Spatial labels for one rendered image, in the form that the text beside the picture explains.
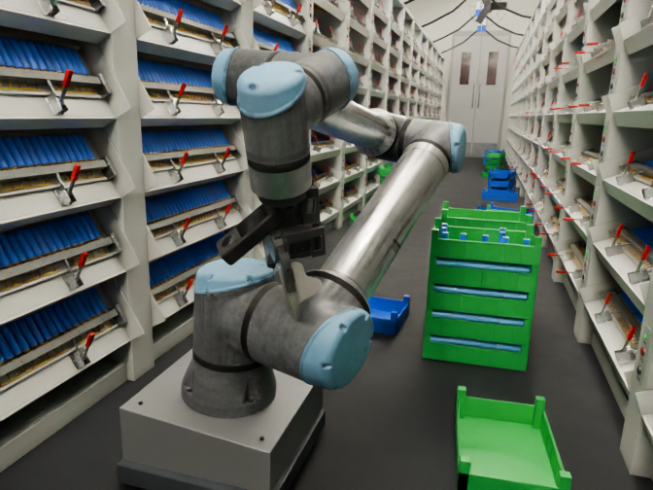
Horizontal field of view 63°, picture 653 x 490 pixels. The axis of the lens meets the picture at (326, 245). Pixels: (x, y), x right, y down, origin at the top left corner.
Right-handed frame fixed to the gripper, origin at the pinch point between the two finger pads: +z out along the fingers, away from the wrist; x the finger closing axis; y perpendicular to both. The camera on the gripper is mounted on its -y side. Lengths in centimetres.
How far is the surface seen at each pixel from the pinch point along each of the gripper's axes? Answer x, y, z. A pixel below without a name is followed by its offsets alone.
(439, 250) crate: 40, 56, 33
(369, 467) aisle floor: -8.6, 12.4, 44.6
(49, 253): 42, -41, 7
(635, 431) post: -24, 66, 40
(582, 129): 96, 156, 37
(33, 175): 44, -38, -10
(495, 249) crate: 32, 69, 31
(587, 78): 103, 160, 18
